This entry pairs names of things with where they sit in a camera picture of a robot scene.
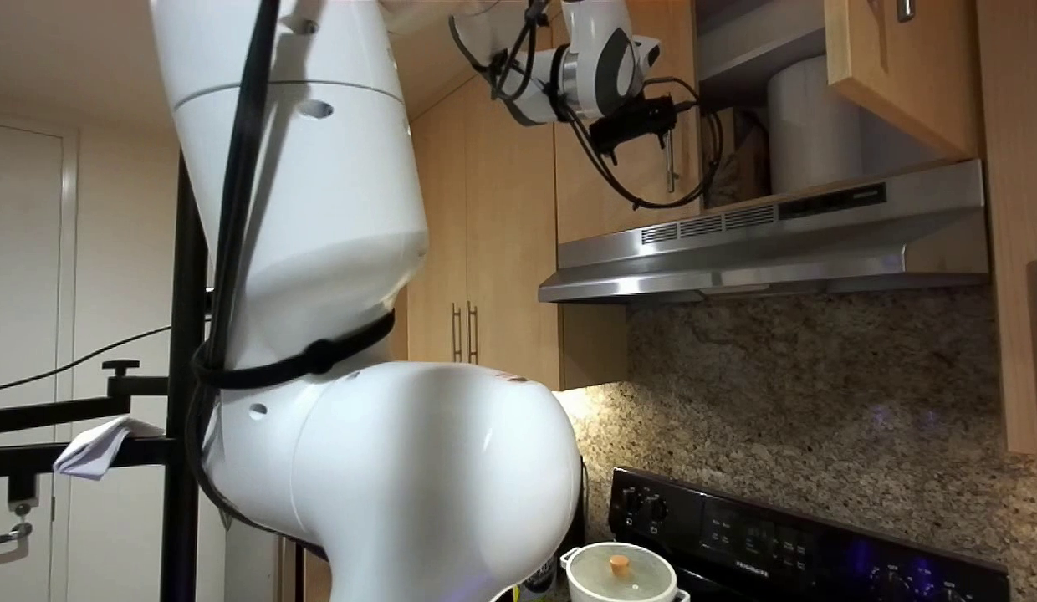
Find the stainless steel range hood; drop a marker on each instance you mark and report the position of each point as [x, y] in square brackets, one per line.
[855, 239]

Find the white panelled door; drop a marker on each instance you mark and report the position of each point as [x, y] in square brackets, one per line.
[16, 279]

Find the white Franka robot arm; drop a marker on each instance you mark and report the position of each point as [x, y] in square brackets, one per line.
[352, 468]

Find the wooden two-door wall cabinet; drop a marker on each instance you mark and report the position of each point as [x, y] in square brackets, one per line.
[497, 223]

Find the white crumpled paper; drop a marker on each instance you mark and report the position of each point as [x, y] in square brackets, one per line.
[94, 445]

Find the white cabinet shelf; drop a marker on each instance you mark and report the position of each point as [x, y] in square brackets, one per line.
[755, 37]

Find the wooden cabinet door white inside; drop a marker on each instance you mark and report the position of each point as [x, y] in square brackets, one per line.
[897, 77]

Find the white pot with lid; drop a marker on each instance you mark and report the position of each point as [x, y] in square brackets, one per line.
[620, 577]

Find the white-lined wooden cabinet body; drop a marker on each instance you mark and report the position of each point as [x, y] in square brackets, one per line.
[734, 96]

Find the black metal stand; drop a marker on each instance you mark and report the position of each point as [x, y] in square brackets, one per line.
[183, 504]

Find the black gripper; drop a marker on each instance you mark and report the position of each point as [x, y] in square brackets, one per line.
[636, 122]

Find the black stove top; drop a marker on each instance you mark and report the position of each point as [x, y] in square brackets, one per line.
[763, 545]

